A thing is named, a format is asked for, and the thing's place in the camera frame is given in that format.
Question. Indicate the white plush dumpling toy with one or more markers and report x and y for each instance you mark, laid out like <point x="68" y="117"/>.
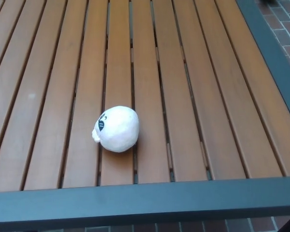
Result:
<point x="120" y="130"/>

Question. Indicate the square wood slat table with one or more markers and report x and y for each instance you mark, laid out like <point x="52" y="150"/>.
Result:
<point x="183" y="72"/>

